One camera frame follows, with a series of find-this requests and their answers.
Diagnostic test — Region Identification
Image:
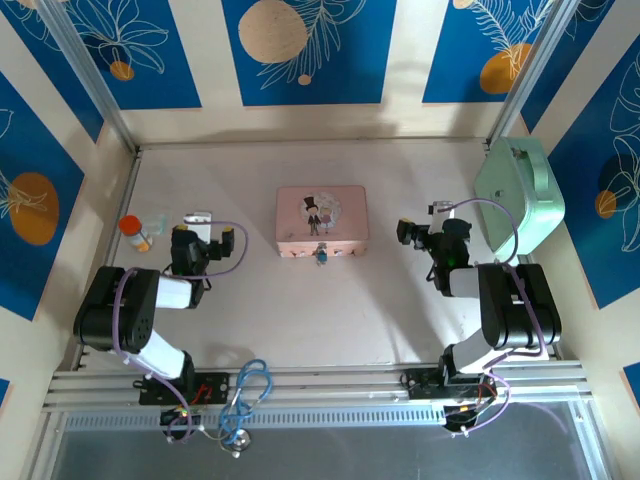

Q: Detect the pink wedding couple tin box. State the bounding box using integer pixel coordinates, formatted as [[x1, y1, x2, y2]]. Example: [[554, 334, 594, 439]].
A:
[[275, 185, 371, 259]]

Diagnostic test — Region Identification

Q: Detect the clear plastic packet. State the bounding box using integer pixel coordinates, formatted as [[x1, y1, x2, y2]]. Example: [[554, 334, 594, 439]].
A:
[[144, 213, 171, 236]]

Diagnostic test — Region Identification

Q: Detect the orange capped pill bottle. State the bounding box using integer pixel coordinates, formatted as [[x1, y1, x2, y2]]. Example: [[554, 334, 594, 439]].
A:
[[118, 214, 154, 253]]

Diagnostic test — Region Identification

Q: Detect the mint green carry case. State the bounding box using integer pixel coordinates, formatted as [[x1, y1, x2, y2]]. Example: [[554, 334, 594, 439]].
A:
[[473, 137, 566, 256]]

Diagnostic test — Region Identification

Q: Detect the blue stethoscope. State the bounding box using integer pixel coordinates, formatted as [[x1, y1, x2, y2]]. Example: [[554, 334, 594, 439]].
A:
[[218, 359, 274, 459]]

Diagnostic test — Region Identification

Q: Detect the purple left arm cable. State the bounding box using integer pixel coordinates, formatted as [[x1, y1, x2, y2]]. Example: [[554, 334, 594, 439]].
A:
[[112, 221, 250, 444]]

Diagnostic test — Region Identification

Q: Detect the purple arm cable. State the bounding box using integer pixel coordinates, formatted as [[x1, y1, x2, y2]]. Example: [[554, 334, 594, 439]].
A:
[[447, 198, 549, 437], [112, 221, 250, 444]]

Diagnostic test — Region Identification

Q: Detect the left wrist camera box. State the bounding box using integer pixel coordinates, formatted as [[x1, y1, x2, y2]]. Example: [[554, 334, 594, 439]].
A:
[[183, 212, 214, 240]]

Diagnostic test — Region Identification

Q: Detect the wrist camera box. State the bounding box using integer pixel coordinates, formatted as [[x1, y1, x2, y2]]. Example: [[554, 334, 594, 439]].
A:
[[429, 200, 455, 234], [183, 212, 214, 240]]

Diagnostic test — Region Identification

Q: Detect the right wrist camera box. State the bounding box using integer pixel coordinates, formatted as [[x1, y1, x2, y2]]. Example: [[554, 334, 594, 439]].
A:
[[429, 200, 455, 234]]

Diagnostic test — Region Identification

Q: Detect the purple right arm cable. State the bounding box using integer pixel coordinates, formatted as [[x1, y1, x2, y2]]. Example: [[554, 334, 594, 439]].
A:
[[447, 198, 549, 437]]

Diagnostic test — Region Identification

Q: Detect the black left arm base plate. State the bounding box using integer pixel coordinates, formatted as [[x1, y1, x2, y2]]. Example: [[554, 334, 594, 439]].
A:
[[138, 372, 231, 406]]

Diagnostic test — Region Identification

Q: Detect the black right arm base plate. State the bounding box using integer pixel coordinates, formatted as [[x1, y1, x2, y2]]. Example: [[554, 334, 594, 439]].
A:
[[403, 368, 501, 401]]

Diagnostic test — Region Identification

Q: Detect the aluminium frame rail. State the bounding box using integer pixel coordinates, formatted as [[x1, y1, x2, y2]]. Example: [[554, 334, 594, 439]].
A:
[[42, 360, 594, 412]]

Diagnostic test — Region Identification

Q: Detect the aluminium frame post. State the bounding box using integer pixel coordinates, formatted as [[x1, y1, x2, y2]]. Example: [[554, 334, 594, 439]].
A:
[[487, 0, 581, 146], [37, 0, 139, 154]]

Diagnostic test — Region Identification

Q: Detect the grey slotted cable duct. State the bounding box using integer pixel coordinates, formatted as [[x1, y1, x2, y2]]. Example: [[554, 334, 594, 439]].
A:
[[62, 403, 581, 432]]

